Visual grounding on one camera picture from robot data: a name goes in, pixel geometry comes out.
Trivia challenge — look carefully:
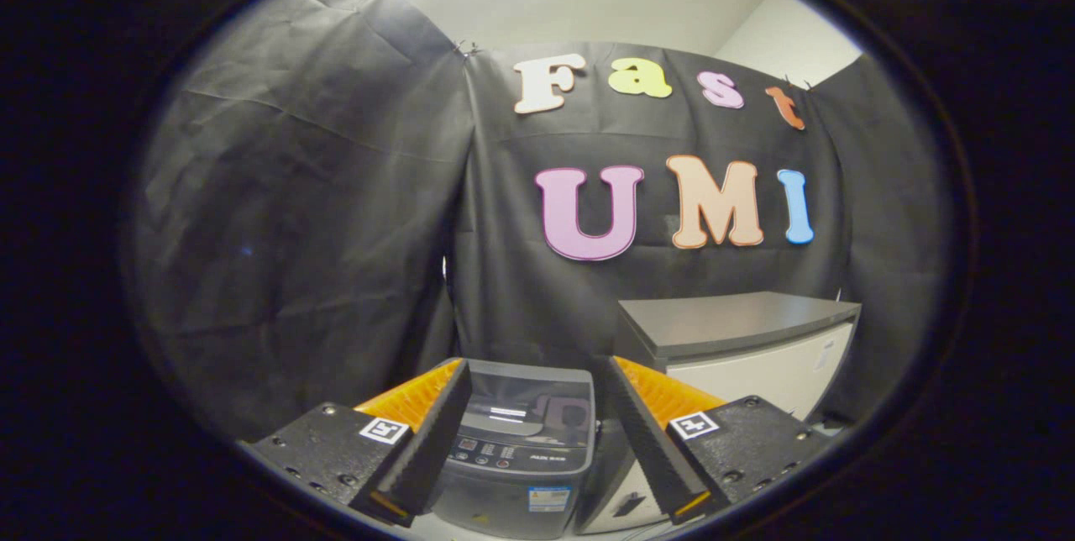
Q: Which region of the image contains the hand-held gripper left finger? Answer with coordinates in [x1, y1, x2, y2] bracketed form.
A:
[244, 358, 473, 527]

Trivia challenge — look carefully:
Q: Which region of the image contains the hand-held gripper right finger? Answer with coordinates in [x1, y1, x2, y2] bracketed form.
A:
[594, 355, 832, 525]

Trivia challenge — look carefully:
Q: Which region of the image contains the beige cabinet with grey top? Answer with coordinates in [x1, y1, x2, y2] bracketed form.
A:
[579, 292, 863, 535]

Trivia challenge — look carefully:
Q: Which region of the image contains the grey washing machine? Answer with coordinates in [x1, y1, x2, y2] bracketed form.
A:
[428, 432, 622, 540]

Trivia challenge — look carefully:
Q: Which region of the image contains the black backdrop cloth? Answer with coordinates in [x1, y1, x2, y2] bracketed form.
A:
[134, 0, 946, 441]

